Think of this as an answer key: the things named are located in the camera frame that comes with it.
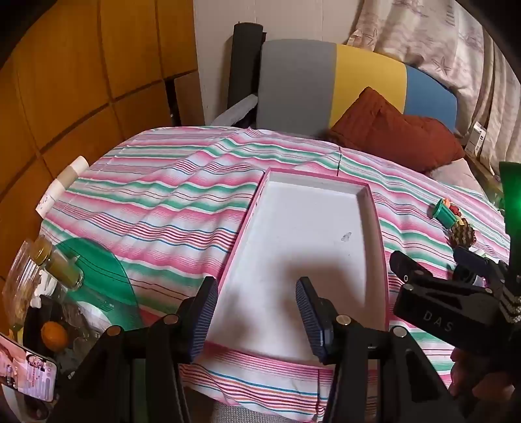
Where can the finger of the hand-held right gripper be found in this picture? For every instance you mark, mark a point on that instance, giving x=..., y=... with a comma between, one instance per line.
x=409, y=268
x=472, y=258

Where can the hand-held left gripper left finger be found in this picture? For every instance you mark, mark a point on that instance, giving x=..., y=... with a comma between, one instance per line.
x=203, y=313

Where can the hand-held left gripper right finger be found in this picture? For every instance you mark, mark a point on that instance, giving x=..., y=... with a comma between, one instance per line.
x=311, y=321

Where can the brown wooden massager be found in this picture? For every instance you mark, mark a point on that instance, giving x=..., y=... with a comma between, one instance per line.
x=462, y=236

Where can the red wooden puzzle piece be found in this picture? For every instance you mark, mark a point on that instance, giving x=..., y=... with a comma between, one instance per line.
x=455, y=211

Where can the teal plastic spool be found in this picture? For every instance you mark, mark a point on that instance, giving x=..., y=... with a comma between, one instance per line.
x=443, y=213

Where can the pink shallow tray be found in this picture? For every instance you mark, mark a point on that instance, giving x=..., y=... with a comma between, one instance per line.
x=305, y=227

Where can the person's right hand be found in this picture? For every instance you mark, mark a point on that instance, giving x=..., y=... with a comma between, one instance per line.
x=468, y=372

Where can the pale pink pillow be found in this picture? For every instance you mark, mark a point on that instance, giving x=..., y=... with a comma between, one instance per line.
x=456, y=175

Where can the wooden side shelf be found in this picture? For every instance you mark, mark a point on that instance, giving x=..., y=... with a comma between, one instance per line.
x=488, y=175

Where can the green glass round tabletop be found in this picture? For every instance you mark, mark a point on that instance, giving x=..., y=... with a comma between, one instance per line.
x=101, y=268

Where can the pink green striped blanket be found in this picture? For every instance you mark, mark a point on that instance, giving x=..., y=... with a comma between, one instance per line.
x=163, y=203

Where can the white box with blue label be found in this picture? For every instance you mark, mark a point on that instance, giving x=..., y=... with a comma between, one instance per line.
x=476, y=138

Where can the rust brown pillow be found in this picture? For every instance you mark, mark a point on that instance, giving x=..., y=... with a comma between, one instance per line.
x=386, y=130

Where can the orange fruit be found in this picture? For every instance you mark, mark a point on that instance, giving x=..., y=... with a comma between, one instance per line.
x=54, y=335

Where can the bottle with gold cap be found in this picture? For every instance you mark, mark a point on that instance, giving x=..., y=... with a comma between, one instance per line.
x=59, y=264

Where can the clear glass jar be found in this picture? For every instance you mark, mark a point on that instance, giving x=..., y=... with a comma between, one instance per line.
x=22, y=276

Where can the smartphone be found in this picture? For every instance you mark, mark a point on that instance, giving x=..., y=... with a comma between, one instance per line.
x=28, y=374

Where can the white tube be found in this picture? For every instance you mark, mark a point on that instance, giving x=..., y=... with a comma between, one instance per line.
x=61, y=183

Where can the white foam wrapped bar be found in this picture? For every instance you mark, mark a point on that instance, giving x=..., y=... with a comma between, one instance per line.
x=236, y=113

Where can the brown cardboard sheet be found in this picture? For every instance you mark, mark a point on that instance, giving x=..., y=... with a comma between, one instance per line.
x=185, y=97

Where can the grey yellow blue headboard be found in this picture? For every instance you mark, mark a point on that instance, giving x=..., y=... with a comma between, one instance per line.
x=297, y=81

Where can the pale starfish print curtain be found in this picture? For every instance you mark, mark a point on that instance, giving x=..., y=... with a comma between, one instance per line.
x=447, y=40

